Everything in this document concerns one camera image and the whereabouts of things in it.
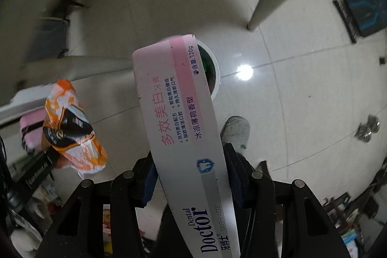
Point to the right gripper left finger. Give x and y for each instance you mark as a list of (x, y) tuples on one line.
[(150, 176)]

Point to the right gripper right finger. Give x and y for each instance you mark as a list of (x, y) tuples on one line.
[(237, 175)]

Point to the orange snack wrapper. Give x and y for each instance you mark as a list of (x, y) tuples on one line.
[(68, 130)]

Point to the pink white toothpaste box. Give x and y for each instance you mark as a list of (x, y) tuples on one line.
[(185, 144)]

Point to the white round trash bin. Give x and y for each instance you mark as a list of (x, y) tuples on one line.
[(210, 70)]

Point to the grey slipper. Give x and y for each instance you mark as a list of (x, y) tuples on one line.
[(236, 131)]

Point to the pink case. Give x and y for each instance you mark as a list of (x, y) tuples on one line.
[(31, 130)]

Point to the metal dumbbell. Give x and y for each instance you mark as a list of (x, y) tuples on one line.
[(365, 131)]

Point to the black blue foot pad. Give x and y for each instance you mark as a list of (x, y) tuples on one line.
[(362, 18)]

